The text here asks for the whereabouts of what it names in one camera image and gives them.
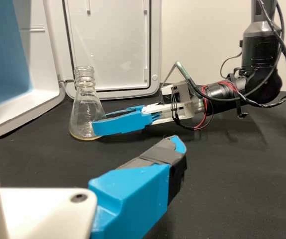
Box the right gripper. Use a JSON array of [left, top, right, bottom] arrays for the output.
[[91, 96, 208, 137]]

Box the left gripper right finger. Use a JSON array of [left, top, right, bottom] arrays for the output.
[[88, 135, 188, 239]]

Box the clear flask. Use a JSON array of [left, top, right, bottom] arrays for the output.
[[68, 65, 106, 140]]

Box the incubator door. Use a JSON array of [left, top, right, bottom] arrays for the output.
[[61, 0, 163, 101]]

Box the white incubator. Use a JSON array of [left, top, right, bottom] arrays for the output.
[[0, 0, 67, 139]]

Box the right wrist camera phone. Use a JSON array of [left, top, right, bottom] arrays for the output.
[[161, 60, 204, 104]]

